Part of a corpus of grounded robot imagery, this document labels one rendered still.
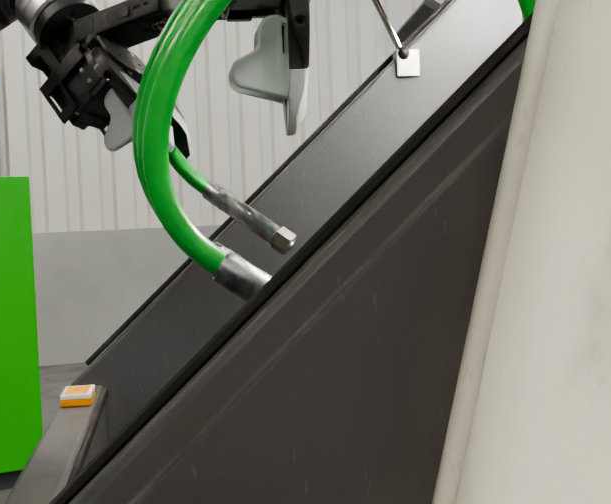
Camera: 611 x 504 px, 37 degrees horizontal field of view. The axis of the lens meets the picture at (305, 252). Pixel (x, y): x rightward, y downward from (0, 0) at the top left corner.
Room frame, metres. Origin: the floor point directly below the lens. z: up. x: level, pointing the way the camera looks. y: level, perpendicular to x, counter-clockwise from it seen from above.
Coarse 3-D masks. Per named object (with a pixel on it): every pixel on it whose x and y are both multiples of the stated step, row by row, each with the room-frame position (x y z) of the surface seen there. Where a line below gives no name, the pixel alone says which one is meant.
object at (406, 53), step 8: (376, 0) 1.07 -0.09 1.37; (376, 8) 1.07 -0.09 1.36; (384, 16) 1.07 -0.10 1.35; (384, 24) 1.07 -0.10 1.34; (392, 32) 1.07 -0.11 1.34; (392, 40) 1.07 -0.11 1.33; (400, 48) 1.07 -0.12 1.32; (400, 56) 1.07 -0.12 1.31; (408, 56) 1.07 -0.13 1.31; (416, 56) 1.07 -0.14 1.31; (400, 64) 1.07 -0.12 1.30; (408, 64) 1.07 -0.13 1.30; (416, 64) 1.07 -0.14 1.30; (400, 72) 1.07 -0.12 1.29; (408, 72) 1.07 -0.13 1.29; (416, 72) 1.07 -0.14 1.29
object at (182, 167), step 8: (168, 152) 0.86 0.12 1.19; (176, 152) 0.86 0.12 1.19; (176, 160) 0.86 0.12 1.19; (184, 160) 0.86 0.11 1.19; (176, 168) 0.86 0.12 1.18; (184, 168) 0.86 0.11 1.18; (192, 168) 0.86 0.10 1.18; (184, 176) 0.86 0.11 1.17; (192, 176) 0.85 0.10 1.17; (200, 176) 0.86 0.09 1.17; (192, 184) 0.86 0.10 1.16; (200, 184) 0.85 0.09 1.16; (200, 192) 0.86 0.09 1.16
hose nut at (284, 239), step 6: (282, 228) 0.84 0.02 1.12; (276, 234) 0.83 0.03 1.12; (282, 234) 0.83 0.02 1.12; (288, 234) 0.83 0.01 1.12; (294, 234) 0.84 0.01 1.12; (276, 240) 0.83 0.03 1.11; (282, 240) 0.83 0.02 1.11; (288, 240) 0.83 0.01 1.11; (294, 240) 0.84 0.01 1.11; (276, 246) 0.83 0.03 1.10; (282, 246) 0.83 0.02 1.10; (288, 246) 0.83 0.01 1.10; (282, 252) 0.84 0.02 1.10
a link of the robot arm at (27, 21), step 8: (16, 0) 0.95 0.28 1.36; (24, 0) 0.94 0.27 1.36; (32, 0) 0.93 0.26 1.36; (40, 0) 0.93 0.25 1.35; (48, 0) 0.93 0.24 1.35; (56, 0) 0.93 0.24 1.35; (16, 8) 0.95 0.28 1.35; (24, 8) 0.94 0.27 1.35; (32, 8) 0.93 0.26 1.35; (40, 8) 0.93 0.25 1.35; (16, 16) 0.96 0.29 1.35; (24, 16) 0.94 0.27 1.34; (32, 16) 0.93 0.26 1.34; (24, 24) 0.95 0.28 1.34; (32, 24) 0.93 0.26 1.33; (32, 32) 0.94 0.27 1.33
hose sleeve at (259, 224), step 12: (204, 192) 0.85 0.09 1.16; (216, 192) 0.85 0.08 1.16; (228, 192) 0.85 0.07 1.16; (216, 204) 0.85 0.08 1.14; (228, 204) 0.84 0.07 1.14; (240, 204) 0.84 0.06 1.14; (240, 216) 0.84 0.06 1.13; (252, 216) 0.84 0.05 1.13; (264, 216) 0.84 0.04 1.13; (252, 228) 0.84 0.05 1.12; (264, 228) 0.84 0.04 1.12; (276, 228) 0.84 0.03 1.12
